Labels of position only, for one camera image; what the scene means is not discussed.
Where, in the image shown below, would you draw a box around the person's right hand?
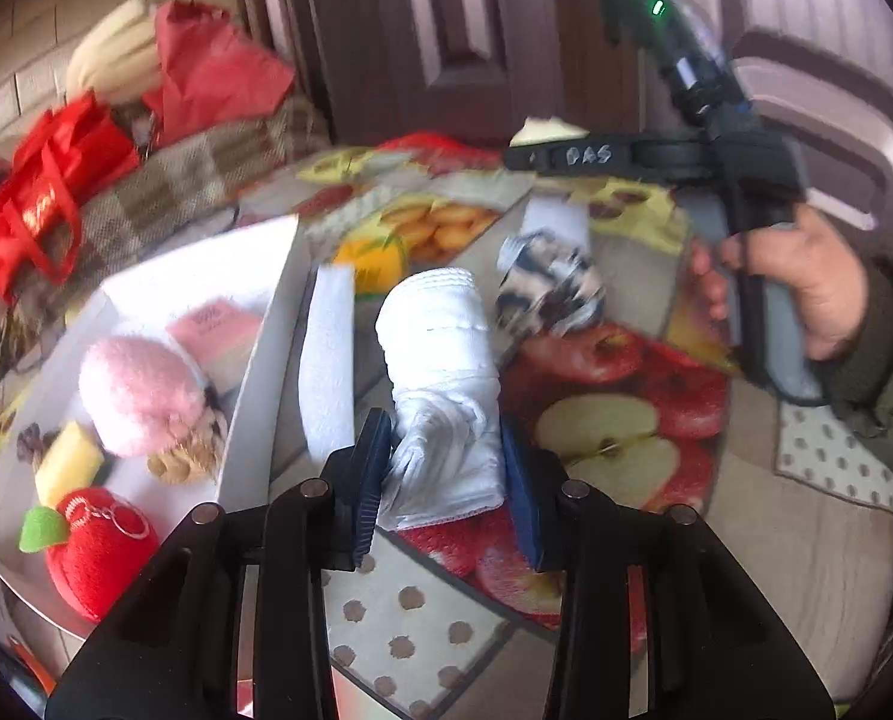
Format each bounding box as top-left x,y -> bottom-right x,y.
690,206 -> 867,361

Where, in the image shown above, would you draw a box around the cream plush toy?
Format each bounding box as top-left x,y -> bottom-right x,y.
64,0 -> 166,106

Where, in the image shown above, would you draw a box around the white foam strip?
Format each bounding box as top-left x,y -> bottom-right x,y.
296,264 -> 357,462

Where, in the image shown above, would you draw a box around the brown panelled door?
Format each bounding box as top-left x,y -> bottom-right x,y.
641,0 -> 893,256
236,0 -> 642,151

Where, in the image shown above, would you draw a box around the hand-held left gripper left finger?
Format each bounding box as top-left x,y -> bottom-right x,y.
45,409 -> 395,720

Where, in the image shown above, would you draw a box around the orange yellow plush toy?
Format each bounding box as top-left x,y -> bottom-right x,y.
333,236 -> 406,293

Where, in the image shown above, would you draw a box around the beige brown plush toy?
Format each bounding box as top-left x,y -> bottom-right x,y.
146,390 -> 230,485

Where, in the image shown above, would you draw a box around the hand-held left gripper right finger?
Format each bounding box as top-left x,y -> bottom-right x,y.
498,420 -> 837,720

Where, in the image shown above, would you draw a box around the white cardboard box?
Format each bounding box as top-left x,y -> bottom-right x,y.
0,214 -> 305,631

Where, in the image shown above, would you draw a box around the red apple plush keychain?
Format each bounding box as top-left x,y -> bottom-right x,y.
19,487 -> 163,623

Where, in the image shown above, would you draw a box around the plaid sofa cover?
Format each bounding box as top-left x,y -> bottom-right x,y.
64,94 -> 335,278

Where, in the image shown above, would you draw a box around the red tote bag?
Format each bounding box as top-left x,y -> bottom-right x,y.
0,94 -> 143,301

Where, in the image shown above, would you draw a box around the black white patterned sock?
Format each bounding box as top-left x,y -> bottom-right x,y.
495,232 -> 605,335

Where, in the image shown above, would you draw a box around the white towel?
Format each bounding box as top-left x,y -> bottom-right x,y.
375,266 -> 507,533

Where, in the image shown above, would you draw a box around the black braided cable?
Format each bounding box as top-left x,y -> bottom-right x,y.
731,229 -> 773,391

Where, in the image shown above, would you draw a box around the red plastic bag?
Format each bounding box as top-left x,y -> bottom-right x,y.
142,0 -> 297,147

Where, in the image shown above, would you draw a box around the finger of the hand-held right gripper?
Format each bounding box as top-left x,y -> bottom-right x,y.
502,131 -> 717,181

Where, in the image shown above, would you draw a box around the person's right forearm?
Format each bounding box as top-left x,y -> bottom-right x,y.
821,255 -> 893,481

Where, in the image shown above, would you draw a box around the pink fluffy plush ball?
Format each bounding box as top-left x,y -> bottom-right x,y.
79,334 -> 211,458

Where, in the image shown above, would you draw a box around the yellow sponge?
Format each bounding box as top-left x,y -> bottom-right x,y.
34,420 -> 106,496

